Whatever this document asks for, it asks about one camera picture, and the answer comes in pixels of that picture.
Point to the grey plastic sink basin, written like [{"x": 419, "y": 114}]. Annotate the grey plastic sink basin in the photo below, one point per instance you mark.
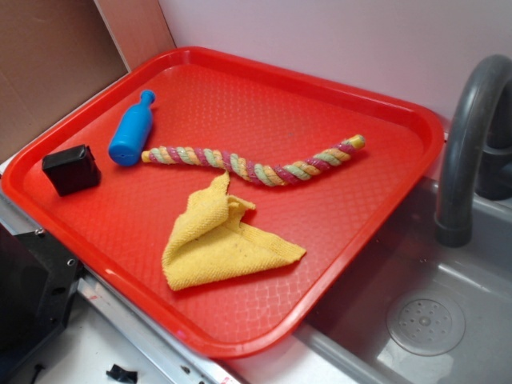
[{"x": 409, "y": 310}]

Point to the grey toy faucet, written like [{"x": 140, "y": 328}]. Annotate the grey toy faucet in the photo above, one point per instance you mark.
[{"x": 477, "y": 159}]

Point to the small black box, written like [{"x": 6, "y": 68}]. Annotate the small black box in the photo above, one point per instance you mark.
[{"x": 72, "y": 170}]

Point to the red plastic tray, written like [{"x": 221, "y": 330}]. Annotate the red plastic tray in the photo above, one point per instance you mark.
[{"x": 207, "y": 99}]

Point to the black tape scrap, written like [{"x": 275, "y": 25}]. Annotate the black tape scrap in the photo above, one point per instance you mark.
[{"x": 122, "y": 375}]

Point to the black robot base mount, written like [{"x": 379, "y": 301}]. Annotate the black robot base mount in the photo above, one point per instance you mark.
[{"x": 39, "y": 279}]

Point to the silver metal rail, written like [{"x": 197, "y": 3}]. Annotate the silver metal rail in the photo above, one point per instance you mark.
[{"x": 105, "y": 332}]

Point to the yellow folded cloth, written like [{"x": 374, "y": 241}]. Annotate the yellow folded cloth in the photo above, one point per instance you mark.
[{"x": 210, "y": 243}]

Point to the brown cardboard panel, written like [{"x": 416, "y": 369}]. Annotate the brown cardboard panel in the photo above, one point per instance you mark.
[{"x": 55, "y": 55}]

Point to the blue plastic toy bottle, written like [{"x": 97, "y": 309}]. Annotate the blue plastic toy bottle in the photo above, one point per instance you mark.
[{"x": 135, "y": 126}]

